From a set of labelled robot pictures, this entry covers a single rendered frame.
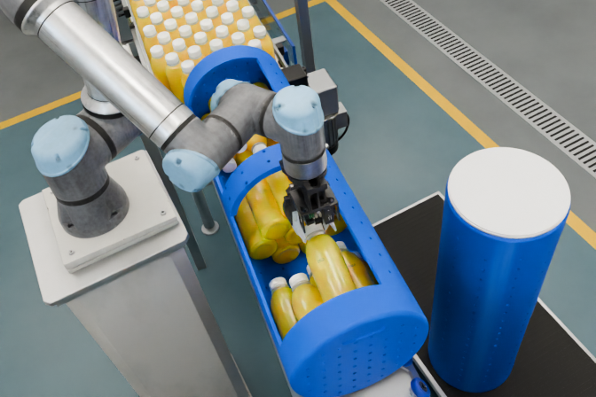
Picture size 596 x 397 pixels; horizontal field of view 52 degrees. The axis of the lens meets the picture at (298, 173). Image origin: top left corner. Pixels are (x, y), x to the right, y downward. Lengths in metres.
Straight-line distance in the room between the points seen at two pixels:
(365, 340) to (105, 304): 0.60
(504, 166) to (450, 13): 2.41
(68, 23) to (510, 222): 1.00
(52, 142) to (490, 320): 1.18
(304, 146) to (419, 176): 1.96
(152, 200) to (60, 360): 1.41
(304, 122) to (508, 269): 0.78
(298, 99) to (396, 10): 3.01
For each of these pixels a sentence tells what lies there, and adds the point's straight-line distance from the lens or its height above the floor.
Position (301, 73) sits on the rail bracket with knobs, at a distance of 1.88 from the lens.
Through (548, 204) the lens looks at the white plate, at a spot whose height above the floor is 1.04.
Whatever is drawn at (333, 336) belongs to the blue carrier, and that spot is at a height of 1.22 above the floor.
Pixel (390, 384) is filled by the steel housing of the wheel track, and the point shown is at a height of 0.93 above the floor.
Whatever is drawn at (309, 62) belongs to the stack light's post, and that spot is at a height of 0.76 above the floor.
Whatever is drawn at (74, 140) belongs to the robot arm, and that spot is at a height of 1.40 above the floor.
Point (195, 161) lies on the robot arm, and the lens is 0.90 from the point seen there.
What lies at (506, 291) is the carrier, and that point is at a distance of 1.62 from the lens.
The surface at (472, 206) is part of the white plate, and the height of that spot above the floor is 1.04.
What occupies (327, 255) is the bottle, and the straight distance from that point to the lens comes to 1.16.
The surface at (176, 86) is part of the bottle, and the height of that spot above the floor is 1.00.
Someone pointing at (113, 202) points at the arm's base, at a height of 1.23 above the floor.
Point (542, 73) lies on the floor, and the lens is 3.51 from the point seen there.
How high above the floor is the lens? 2.18
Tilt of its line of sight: 48 degrees down
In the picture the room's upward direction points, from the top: 9 degrees counter-clockwise
